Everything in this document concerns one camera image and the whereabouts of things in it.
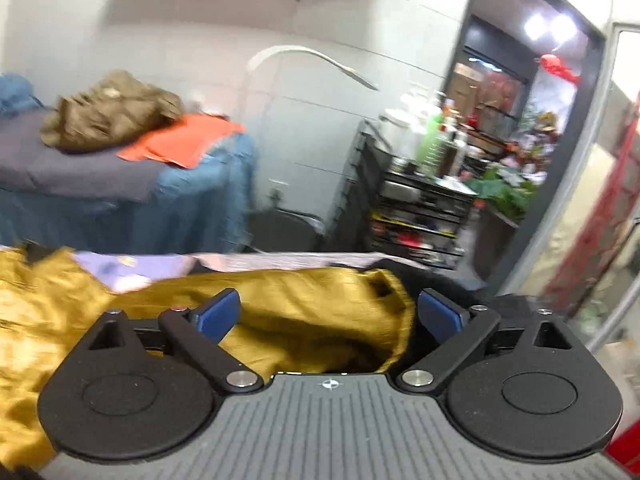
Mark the black trolley cart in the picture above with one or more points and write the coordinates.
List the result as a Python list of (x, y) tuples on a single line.
[(400, 195)]

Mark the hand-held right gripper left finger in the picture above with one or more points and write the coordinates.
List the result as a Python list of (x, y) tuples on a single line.
[(217, 315)]

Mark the green plant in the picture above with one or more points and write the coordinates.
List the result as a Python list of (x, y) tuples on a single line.
[(505, 195)]

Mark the gold satin jacket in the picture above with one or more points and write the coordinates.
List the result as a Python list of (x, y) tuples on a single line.
[(310, 305)]

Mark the green bottle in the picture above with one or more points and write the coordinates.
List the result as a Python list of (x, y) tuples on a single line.
[(431, 145)]

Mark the orange cloth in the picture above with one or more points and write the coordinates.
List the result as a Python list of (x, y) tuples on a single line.
[(185, 140)]

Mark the black door frame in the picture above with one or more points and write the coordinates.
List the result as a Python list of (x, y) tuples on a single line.
[(575, 160)]

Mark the black stool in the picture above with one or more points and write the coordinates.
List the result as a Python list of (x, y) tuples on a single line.
[(285, 230)]

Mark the white container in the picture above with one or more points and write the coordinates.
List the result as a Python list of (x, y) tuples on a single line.
[(400, 135)]

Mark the wall outlet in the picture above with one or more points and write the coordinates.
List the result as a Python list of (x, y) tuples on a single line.
[(279, 190)]

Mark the massage bed with blue cover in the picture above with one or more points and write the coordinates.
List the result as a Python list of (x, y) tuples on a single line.
[(200, 210)]

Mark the red hanging ornament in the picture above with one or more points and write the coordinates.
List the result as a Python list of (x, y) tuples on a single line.
[(557, 67)]

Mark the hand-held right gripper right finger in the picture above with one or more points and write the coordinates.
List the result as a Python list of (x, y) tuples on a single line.
[(437, 317)]

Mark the glass door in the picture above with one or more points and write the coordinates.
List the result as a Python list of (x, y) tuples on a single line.
[(600, 185)]

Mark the purple pink printed blanket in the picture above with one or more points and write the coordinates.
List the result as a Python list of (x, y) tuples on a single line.
[(150, 265)]

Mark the blue puffy jacket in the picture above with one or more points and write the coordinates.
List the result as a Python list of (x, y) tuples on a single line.
[(17, 92)]

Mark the olive brown jacket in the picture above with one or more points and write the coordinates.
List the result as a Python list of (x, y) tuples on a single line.
[(110, 110)]

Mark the grey blanket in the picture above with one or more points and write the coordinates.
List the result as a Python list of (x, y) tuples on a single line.
[(75, 170)]

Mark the white arched lamp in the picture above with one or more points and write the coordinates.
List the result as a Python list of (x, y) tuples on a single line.
[(300, 50)]

